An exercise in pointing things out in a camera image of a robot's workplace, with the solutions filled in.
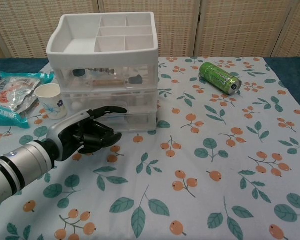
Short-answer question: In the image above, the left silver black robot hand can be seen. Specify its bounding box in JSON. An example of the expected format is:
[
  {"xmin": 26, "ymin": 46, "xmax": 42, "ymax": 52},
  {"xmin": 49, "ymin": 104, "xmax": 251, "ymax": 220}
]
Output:
[{"xmin": 46, "ymin": 105, "xmax": 128, "ymax": 162}]

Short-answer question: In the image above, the clear plastic container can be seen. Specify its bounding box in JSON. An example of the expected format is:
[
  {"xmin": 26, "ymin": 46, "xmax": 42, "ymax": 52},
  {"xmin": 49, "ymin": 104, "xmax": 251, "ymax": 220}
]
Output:
[{"xmin": 67, "ymin": 109, "xmax": 157, "ymax": 131}]

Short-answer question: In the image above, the white clear drawer organizer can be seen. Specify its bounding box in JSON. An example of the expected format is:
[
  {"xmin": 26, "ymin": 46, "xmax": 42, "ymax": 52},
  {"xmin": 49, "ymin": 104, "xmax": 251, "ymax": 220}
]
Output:
[{"xmin": 46, "ymin": 11, "xmax": 159, "ymax": 132}]

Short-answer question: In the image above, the white paper cup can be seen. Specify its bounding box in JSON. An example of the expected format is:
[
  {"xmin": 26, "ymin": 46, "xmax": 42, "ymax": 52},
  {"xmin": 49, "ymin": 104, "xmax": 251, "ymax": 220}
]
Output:
[{"xmin": 34, "ymin": 83, "xmax": 68, "ymax": 120}]

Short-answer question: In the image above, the teal clear snack bag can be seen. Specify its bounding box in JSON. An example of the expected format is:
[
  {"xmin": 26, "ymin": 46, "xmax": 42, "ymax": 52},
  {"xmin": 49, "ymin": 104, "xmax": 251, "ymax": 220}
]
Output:
[{"xmin": 0, "ymin": 71, "xmax": 56, "ymax": 130}]

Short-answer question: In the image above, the floral leaf fruit tablecloth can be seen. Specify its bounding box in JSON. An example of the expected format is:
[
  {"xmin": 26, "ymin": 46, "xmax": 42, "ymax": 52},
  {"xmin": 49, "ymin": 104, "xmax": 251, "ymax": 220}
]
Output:
[{"xmin": 0, "ymin": 56, "xmax": 300, "ymax": 240}]

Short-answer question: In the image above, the green drink can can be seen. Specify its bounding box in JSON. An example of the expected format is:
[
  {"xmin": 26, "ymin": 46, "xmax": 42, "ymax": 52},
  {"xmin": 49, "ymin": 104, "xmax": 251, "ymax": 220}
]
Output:
[{"xmin": 198, "ymin": 61, "xmax": 242, "ymax": 96}]

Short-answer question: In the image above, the woven bamboo folding screen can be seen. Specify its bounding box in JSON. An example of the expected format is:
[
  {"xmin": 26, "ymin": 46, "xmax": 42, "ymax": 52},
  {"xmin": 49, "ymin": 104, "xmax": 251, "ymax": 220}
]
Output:
[{"xmin": 0, "ymin": 0, "xmax": 300, "ymax": 61}]

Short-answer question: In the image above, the string of beads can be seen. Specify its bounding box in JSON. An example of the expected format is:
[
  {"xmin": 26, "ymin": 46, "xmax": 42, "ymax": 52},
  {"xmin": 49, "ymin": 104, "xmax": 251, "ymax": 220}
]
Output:
[{"xmin": 89, "ymin": 67, "xmax": 116, "ymax": 75}]

